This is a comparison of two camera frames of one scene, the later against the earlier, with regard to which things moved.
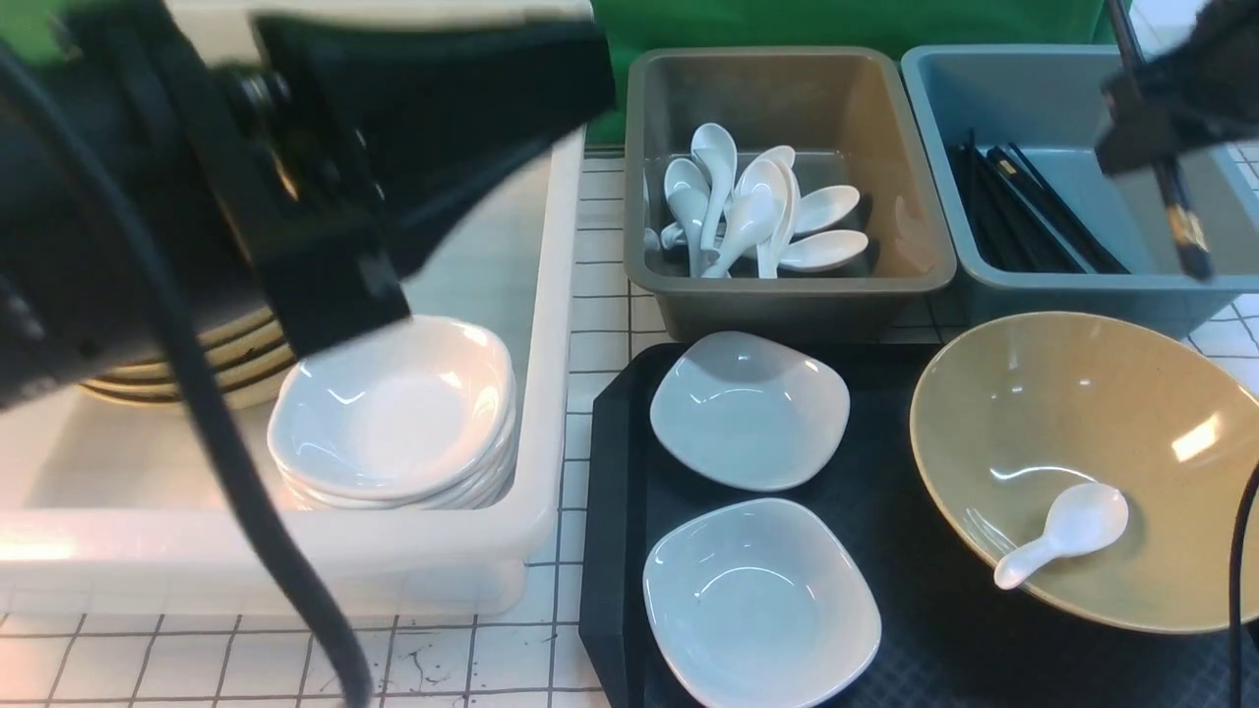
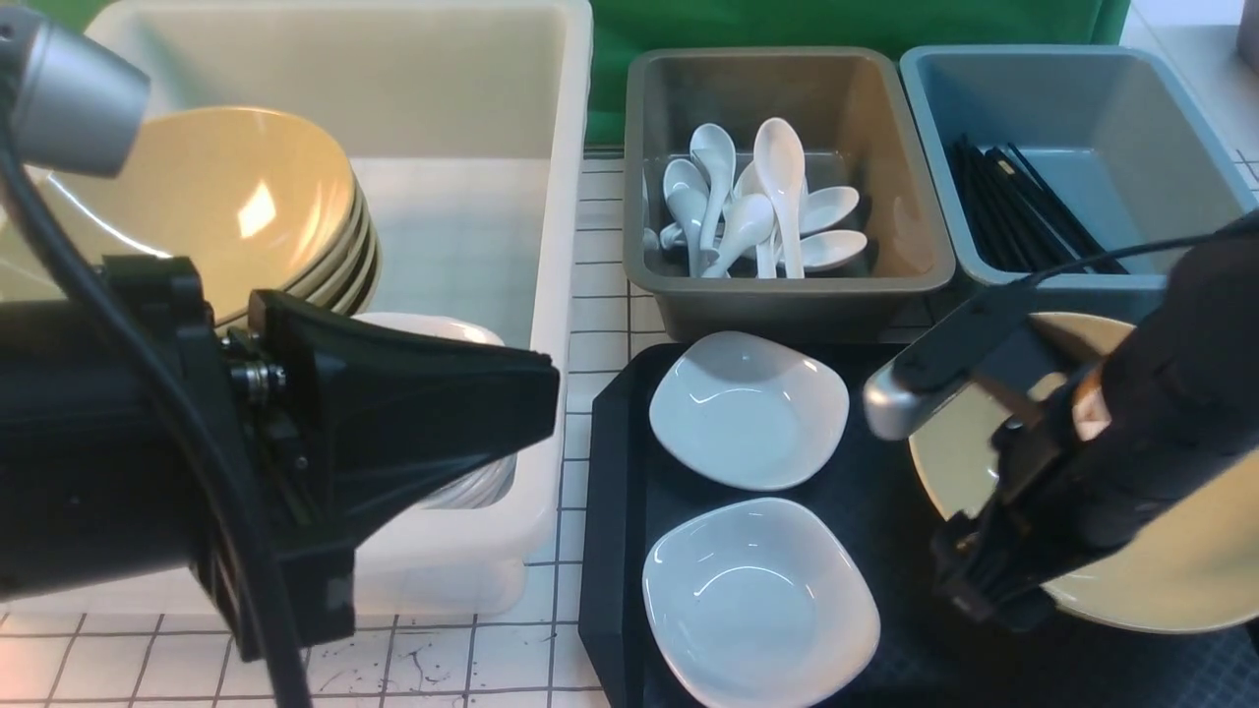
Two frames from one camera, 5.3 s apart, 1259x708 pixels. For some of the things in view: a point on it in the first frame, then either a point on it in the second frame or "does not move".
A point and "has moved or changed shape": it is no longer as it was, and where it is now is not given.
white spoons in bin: (762, 219) does not move
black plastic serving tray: (953, 632) does not move
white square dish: (755, 604) does not move
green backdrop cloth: (888, 24) does not move
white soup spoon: (1086, 519) has moved or changed shape
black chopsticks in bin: (1017, 222) does not move
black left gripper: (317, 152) -> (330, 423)
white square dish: (756, 415) does not move
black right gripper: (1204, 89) -> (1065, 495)
